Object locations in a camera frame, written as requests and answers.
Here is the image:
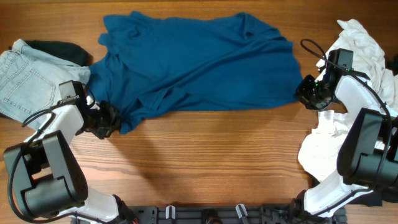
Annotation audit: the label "black garment behind jeans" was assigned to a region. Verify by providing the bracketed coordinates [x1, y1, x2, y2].
[26, 40, 92, 66]

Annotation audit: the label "blue t-shirt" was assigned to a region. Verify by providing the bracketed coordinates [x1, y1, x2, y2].
[88, 11, 302, 134]

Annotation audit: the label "light blue denim jeans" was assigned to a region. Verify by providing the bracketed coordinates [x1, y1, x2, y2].
[1, 39, 90, 122]

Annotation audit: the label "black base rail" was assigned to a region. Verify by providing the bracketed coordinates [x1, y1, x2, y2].
[113, 204, 348, 224]

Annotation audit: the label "black garment under white cloth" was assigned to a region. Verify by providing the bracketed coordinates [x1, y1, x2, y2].
[304, 172, 397, 213]

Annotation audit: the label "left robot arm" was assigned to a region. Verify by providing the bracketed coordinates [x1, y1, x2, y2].
[4, 100, 137, 223]

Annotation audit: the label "white cloth pile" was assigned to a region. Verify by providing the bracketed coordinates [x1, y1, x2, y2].
[298, 19, 397, 182]

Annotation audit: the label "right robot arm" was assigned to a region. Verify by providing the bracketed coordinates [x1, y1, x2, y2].
[289, 76, 397, 222]

